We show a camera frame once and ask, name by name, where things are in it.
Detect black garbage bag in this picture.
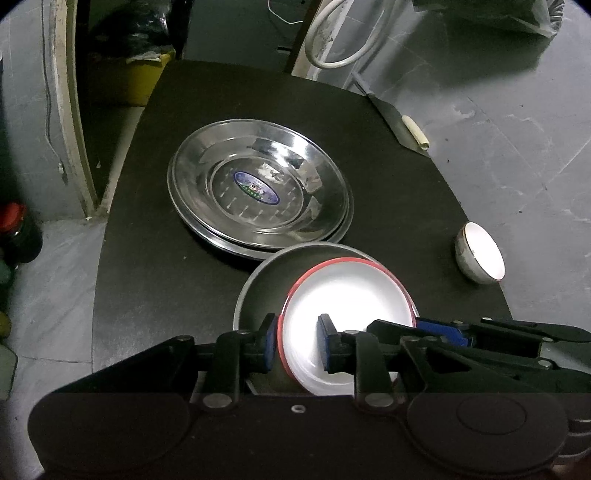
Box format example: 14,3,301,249
91,0,175,62

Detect thin white cable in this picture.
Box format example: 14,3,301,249
267,0,306,25

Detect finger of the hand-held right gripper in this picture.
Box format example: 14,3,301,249
367,316,591,371

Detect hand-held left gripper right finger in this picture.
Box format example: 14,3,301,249
317,313,562,412

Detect wall cable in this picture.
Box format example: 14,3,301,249
41,0,66,175

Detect clear plastic bag of greens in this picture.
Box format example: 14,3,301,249
410,0,567,38

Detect white bowl with red rim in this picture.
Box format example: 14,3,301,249
276,257,415,398

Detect dark jar with red lid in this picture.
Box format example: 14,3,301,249
0,202,43,265

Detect deep stainless steel bowl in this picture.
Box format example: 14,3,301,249
233,243,419,370

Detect stainless steel plate with sticker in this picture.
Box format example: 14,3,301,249
167,119,350,246

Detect cleaver with cream handle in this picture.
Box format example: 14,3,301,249
350,71,433,158

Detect white hose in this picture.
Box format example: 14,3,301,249
304,0,399,71

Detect white door frame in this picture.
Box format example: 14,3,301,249
44,0,110,219

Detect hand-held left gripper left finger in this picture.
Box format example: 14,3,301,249
45,313,279,412

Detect white ceramic bowl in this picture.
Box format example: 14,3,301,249
454,222,505,284

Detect yellow bin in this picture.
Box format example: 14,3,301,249
94,52,177,108

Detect dark grey cabinet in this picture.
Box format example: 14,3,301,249
184,0,302,71

